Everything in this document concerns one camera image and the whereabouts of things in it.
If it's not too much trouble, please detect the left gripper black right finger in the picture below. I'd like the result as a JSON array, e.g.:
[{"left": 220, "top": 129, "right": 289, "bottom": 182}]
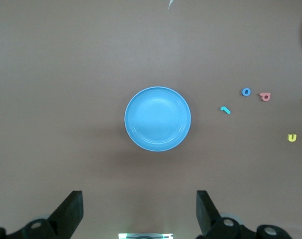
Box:
[{"left": 196, "top": 190, "right": 295, "bottom": 239}]

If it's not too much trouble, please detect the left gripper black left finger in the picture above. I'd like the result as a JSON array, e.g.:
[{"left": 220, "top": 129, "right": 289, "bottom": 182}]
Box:
[{"left": 0, "top": 190, "right": 84, "bottom": 239}]

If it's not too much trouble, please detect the blue plate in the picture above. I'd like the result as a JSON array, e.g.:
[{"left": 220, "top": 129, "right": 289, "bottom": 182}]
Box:
[{"left": 124, "top": 86, "right": 192, "bottom": 152}]

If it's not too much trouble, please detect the brown table cover sheet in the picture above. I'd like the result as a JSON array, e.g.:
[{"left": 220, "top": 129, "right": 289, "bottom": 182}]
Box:
[{"left": 0, "top": 0, "right": 302, "bottom": 239}]

